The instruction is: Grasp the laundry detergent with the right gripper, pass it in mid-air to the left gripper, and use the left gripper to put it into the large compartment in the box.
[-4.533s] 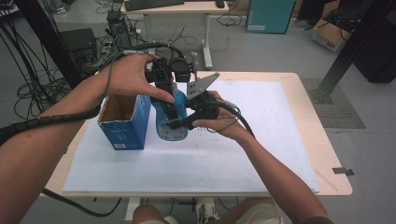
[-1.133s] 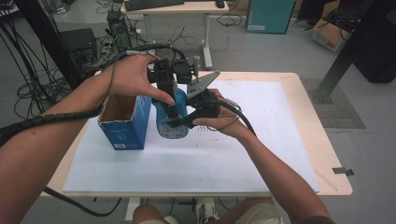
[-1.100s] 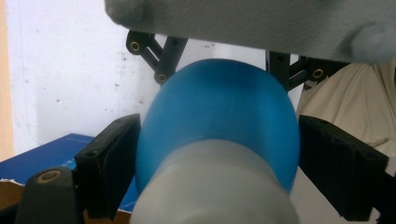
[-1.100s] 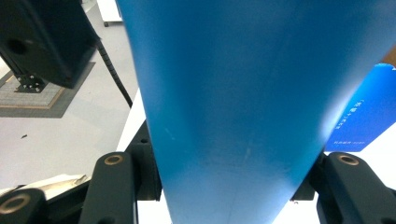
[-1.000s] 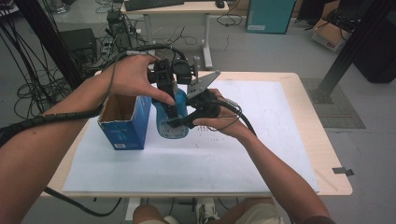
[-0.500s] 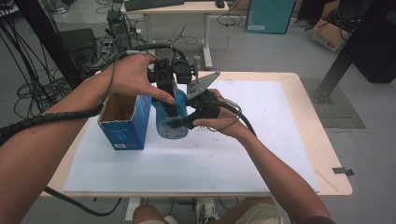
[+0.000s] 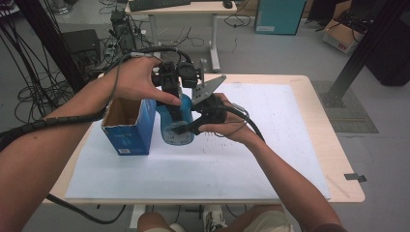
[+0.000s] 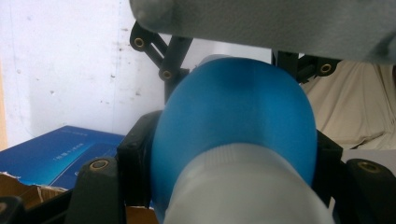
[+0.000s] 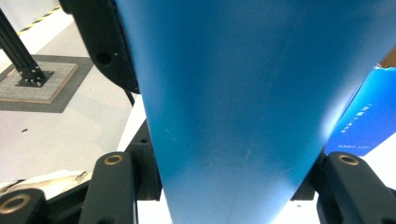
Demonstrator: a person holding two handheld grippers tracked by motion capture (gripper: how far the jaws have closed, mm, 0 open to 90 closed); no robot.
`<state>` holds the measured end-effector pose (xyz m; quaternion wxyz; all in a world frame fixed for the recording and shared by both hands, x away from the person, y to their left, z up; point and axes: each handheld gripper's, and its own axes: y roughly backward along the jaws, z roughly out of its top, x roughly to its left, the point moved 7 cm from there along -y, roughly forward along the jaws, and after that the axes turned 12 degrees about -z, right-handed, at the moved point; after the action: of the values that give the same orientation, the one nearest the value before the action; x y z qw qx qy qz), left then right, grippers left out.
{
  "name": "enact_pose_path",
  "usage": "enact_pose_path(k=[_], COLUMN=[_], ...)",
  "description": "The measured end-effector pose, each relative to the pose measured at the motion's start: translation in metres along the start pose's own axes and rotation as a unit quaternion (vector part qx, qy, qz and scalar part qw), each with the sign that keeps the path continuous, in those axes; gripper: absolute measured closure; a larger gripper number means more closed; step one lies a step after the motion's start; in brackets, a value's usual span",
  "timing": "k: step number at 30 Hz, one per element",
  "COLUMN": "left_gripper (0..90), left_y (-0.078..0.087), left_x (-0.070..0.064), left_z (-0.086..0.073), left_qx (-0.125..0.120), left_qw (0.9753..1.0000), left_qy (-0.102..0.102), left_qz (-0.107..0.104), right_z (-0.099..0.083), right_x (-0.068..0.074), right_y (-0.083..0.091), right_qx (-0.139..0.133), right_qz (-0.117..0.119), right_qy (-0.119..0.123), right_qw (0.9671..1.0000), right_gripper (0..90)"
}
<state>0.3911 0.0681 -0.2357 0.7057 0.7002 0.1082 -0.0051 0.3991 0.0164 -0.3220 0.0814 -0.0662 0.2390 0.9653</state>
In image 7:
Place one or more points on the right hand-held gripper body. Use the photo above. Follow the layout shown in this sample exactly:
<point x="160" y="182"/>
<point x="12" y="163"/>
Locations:
<point x="211" y="109"/>

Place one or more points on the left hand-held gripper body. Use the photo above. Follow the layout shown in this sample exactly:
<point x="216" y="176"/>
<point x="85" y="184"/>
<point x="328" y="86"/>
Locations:
<point x="170" y="77"/>

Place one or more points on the blue bottle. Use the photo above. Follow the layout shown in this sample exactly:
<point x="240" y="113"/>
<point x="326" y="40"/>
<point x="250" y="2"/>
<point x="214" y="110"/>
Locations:
<point x="187" y="109"/>

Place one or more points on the blue cardboard box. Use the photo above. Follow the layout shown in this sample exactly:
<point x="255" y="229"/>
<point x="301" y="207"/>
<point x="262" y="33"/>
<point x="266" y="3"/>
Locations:
<point x="129" y="135"/>

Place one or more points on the person's right hand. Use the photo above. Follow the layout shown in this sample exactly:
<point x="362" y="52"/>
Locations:
<point x="238" y="127"/>

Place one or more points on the person's left hand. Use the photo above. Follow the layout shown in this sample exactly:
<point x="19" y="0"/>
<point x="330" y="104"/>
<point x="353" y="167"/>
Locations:
<point x="135" y="80"/>

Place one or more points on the white table sheet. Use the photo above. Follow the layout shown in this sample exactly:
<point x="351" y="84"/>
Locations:
<point x="199" y="174"/>

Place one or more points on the black electronics unit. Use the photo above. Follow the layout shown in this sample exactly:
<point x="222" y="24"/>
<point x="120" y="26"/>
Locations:
<point x="123" y="30"/>

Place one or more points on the black keyboard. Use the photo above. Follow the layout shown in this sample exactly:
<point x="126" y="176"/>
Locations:
<point x="158" y="4"/>

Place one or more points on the white-legged wooden desk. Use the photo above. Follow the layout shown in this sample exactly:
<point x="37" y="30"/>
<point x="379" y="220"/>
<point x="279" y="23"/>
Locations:
<point x="209" y="8"/>

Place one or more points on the white sneaker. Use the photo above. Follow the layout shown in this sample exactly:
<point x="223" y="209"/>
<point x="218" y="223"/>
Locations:
<point x="214" y="217"/>

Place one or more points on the black computer mouse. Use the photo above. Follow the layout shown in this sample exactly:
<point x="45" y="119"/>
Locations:
<point x="227" y="4"/>

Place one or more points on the black computer tower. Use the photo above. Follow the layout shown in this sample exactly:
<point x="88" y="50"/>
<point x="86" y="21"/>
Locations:
<point x="80" y="45"/>

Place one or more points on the person's left knee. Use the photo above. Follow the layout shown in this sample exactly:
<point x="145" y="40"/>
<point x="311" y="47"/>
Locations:
<point x="151" y="220"/>

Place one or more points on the person's knee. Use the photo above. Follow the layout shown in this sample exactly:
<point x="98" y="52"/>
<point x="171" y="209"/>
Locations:
<point x="254" y="210"/>
<point x="151" y="220"/>

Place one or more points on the person's right knee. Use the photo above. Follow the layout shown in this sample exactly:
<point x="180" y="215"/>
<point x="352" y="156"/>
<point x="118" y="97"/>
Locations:
<point x="254" y="210"/>

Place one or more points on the light wooden table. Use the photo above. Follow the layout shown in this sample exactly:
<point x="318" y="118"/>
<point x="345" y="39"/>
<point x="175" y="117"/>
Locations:
<point x="322" y="106"/>

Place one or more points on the teal cabinet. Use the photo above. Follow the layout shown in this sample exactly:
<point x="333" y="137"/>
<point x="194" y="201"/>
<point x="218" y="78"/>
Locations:
<point x="278" y="16"/>

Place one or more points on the person's beige shorts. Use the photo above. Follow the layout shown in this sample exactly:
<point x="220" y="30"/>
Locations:
<point x="269" y="224"/>

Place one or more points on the dark floor mat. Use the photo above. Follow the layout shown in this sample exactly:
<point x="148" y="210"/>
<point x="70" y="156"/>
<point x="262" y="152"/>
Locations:
<point x="354" y="119"/>

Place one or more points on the open cardboard box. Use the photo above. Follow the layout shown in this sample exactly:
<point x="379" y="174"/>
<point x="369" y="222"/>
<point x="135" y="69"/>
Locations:
<point x="341" y="37"/>

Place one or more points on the grey tape piece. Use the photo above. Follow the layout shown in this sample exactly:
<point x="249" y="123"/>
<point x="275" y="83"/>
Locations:
<point x="354" y="177"/>

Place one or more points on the dark cabinet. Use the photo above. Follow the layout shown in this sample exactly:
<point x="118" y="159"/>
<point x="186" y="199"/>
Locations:
<point x="391" y="54"/>

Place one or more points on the black metal post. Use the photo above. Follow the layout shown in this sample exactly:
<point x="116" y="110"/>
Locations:
<point x="48" y="38"/>
<point x="364" y="48"/>

